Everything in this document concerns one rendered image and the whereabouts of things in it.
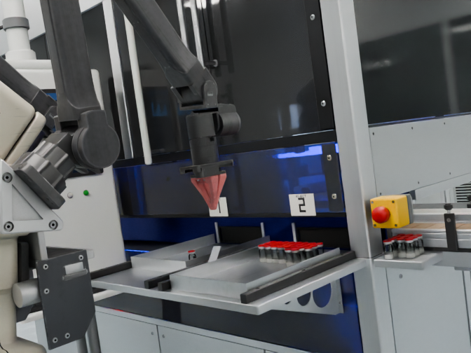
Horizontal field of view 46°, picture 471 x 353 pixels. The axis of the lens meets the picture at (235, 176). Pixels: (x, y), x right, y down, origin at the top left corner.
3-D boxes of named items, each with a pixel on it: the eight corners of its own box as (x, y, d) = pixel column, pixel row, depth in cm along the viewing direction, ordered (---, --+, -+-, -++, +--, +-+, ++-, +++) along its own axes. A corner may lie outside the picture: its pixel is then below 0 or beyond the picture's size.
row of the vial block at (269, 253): (263, 260, 151) (261, 244, 151) (316, 264, 138) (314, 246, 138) (258, 262, 150) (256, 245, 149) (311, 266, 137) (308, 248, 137)
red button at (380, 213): (379, 220, 134) (377, 204, 134) (394, 221, 131) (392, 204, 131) (371, 224, 132) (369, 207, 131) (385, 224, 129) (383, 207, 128)
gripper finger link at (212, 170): (232, 206, 117) (226, 163, 117) (207, 213, 112) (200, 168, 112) (211, 208, 122) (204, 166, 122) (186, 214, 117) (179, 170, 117)
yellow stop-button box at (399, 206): (387, 223, 140) (384, 194, 139) (414, 223, 135) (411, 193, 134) (371, 228, 135) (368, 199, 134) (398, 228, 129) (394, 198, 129)
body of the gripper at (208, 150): (235, 167, 119) (230, 133, 118) (199, 174, 112) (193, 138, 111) (214, 169, 123) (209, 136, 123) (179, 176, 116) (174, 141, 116)
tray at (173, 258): (214, 244, 190) (213, 233, 190) (270, 246, 172) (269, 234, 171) (132, 267, 166) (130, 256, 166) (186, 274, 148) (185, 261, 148)
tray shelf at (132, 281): (205, 248, 194) (205, 243, 194) (383, 258, 144) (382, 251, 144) (83, 285, 160) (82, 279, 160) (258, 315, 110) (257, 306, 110)
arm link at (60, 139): (33, 151, 93) (50, 150, 89) (71, 113, 98) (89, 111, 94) (67, 190, 97) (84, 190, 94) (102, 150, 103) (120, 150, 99)
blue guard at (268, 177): (24, 216, 280) (18, 180, 279) (345, 211, 141) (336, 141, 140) (22, 216, 280) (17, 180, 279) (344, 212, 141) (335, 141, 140)
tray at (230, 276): (264, 256, 158) (263, 244, 157) (340, 261, 139) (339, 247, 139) (171, 288, 134) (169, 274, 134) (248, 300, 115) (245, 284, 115)
